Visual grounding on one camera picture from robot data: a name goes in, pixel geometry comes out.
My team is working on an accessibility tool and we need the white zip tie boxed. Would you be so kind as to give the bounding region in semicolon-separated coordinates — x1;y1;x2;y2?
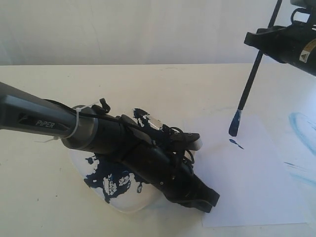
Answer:
34;102;99;144

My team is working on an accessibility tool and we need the black paintbrush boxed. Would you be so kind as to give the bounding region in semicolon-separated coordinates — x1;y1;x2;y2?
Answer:
228;0;282;137

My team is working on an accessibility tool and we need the white square paint plate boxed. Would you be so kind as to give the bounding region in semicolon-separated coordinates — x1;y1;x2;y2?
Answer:
63;105;200;212

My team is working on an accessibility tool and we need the white paper sheet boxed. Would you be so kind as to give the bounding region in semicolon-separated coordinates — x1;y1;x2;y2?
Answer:
184;116;308;228

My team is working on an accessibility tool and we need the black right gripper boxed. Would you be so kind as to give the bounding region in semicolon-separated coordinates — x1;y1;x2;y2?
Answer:
244;0;316;76

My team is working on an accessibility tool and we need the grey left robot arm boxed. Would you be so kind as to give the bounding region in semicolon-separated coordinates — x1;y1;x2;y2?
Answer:
0;83;220;213

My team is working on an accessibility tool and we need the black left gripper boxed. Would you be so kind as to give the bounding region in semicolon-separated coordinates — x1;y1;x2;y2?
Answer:
121;144;220;213

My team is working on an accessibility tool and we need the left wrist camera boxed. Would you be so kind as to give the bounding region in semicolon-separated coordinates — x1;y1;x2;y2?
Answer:
170;132;202;151

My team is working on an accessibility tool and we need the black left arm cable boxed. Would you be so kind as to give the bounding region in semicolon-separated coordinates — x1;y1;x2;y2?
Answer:
44;98;196;181

